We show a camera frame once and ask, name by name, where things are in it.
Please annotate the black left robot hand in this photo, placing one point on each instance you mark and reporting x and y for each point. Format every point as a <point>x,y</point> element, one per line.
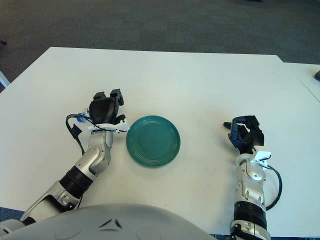
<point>102,110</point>

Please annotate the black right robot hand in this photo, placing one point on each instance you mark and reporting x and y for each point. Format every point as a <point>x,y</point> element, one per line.
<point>256,137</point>

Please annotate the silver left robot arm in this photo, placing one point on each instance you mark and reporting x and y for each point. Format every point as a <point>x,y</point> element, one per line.
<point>95,157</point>

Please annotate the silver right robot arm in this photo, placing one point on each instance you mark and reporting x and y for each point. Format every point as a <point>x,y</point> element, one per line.
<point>252,185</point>

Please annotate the teal round plate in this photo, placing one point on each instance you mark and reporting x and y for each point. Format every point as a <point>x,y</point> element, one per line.
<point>153,141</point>

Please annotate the black flat device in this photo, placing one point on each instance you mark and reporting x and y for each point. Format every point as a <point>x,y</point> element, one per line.
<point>317,75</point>

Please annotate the grey robot torso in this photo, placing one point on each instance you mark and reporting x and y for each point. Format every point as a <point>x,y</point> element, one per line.
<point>112,222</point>

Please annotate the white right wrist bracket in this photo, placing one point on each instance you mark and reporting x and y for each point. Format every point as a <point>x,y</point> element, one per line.
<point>262,155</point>

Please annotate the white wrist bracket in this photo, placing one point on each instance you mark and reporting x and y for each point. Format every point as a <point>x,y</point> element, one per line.
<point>262,155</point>
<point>120,127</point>

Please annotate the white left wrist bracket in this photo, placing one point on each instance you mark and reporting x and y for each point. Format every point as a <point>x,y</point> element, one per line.
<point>120,127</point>

